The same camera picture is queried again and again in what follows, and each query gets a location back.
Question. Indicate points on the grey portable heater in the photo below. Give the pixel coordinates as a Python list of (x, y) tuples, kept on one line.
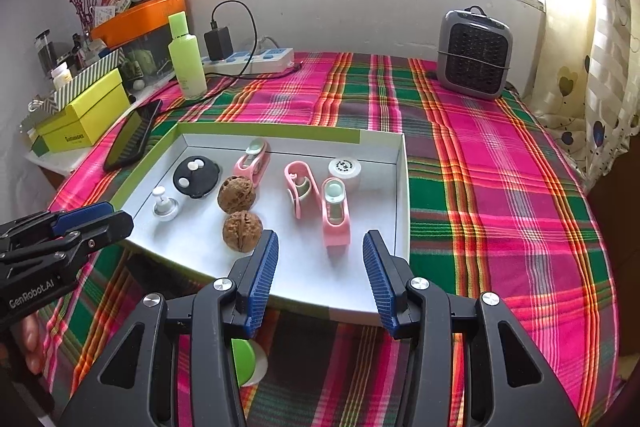
[(472, 52)]

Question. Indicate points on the orange lid storage bin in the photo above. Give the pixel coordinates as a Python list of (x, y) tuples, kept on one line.
[(140, 14)]

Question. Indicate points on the light green bottle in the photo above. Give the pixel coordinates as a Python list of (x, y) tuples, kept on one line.
[(187, 57)]

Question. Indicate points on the black charger plug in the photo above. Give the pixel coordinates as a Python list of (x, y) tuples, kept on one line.
[(218, 44)]

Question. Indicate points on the cream curtain with hearts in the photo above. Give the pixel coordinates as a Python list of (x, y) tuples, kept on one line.
[(600, 72)]

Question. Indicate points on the black round gadget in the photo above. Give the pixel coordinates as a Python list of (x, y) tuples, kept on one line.
[(197, 184)]

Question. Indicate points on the dark glass jar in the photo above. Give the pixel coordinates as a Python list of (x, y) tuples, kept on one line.
[(45, 52)]

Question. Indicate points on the striped cardboard box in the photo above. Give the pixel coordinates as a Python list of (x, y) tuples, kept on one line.
[(95, 72)]

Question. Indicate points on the pink green plaid tablecloth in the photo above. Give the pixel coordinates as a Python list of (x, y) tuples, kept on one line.
[(500, 207)]

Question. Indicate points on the white round cap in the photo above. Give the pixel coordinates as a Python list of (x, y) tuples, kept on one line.
[(345, 169)]

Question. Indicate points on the colourful paper cards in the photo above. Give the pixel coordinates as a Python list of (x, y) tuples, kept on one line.
[(112, 4)]

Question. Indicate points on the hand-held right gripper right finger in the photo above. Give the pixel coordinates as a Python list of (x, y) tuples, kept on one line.
[(377, 282)]

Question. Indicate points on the brown walnut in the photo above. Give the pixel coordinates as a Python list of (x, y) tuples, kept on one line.
[(242, 232), (235, 194)]

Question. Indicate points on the yellow cardboard box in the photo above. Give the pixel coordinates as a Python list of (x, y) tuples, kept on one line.
[(85, 117)]

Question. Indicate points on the black smartphone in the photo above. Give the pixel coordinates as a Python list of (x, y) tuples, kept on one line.
[(132, 134)]

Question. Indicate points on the person's left hand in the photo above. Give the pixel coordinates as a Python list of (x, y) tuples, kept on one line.
[(34, 342)]

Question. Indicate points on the green-edged white box tray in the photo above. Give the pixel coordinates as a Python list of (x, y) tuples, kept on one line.
[(310, 277)]

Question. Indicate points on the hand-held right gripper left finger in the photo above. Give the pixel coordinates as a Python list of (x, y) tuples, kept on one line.
[(262, 277)]

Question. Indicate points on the white and blue power strip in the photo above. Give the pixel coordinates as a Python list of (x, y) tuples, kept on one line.
[(270, 57)]

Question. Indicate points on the pink clip with green disc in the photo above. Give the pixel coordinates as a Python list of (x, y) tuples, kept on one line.
[(250, 167), (303, 190), (334, 194)]

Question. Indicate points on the small white knob stand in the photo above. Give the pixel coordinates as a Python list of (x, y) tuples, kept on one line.
[(164, 207)]

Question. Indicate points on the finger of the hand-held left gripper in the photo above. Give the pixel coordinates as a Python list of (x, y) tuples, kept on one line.
[(107, 227), (85, 211)]

